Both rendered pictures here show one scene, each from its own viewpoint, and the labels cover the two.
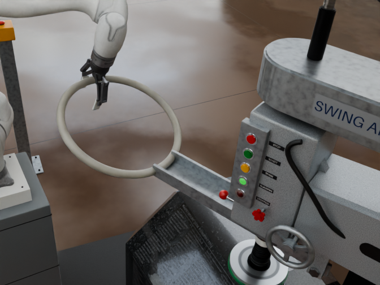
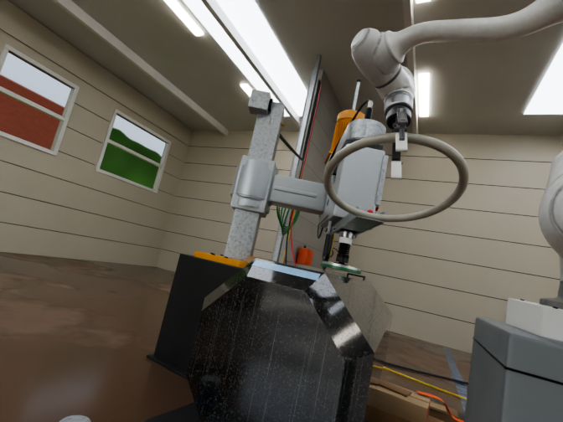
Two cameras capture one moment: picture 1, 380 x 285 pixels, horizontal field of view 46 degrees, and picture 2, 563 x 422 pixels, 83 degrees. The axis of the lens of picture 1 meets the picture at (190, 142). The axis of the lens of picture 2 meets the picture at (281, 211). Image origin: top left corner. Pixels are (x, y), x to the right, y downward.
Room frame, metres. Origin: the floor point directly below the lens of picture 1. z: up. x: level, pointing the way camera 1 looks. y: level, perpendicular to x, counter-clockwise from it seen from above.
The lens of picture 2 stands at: (2.29, 1.04, 0.83)
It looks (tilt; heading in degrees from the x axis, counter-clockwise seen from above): 9 degrees up; 239
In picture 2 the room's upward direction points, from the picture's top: 12 degrees clockwise
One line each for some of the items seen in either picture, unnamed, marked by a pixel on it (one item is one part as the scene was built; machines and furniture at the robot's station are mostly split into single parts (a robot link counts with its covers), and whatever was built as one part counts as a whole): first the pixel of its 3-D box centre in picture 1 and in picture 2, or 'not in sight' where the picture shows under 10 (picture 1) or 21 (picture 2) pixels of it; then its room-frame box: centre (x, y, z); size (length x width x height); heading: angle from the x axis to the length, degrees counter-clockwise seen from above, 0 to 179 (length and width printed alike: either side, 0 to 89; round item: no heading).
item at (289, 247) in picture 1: (294, 240); not in sight; (0.89, -0.33, 1.20); 0.15 x 0.10 x 0.15; 58
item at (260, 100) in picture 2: not in sight; (260, 103); (1.39, -1.15, 2.00); 0.20 x 0.18 x 0.15; 118
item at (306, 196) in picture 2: not in sight; (279, 191); (1.09, -1.10, 1.37); 0.74 x 0.34 x 0.25; 147
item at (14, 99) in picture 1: (15, 103); not in sight; (2.41, 1.15, 0.54); 0.20 x 0.20 x 1.09; 28
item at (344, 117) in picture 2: not in sight; (349, 139); (0.70, -0.84, 1.90); 0.31 x 0.28 x 0.40; 148
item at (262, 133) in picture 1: (248, 165); (379, 181); (1.00, -0.17, 1.38); 0.08 x 0.03 x 0.28; 58
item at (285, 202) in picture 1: (308, 181); (351, 192); (1.02, -0.36, 1.32); 0.36 x 0.22 x 0.45; 58
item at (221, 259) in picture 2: not in sight; (237, 261); (1.25, -1.21, 0.76); 0.49 x 0.49 x 0.05; 28
